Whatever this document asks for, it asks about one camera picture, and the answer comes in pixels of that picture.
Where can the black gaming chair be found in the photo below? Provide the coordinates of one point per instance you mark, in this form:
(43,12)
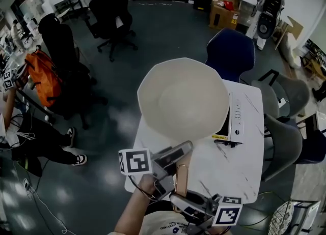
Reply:
(63,51)

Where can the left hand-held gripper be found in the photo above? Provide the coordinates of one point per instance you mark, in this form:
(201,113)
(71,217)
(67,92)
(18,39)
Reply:
(136,161)

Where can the navy upholstered chair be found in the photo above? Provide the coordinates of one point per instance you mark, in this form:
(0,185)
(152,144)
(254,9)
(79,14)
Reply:
(229,51)
(314,147)

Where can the white floor power strip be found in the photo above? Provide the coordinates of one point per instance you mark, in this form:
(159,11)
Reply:
(28,185)

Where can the person's left forearm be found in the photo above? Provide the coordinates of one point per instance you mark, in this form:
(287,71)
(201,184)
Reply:
(132,211)

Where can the white bean bag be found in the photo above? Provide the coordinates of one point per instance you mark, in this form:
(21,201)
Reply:
(291,51)

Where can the orange backpack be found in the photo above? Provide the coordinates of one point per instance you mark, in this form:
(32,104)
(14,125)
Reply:
(43,78)

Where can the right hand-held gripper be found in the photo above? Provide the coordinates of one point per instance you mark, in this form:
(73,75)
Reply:
(226,213)

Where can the grey shell chair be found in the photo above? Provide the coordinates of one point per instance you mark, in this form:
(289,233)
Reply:
(285,145)
(293,94)

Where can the white induction cooker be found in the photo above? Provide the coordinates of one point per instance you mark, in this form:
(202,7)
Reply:
(237,117)

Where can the black office chair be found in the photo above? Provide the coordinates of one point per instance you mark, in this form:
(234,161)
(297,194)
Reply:
(112,12)

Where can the brown cardboard box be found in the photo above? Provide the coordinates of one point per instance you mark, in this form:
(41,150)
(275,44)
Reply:
(224,12)

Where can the person's white printed shirt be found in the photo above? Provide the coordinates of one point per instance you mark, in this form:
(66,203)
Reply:
(160,223)

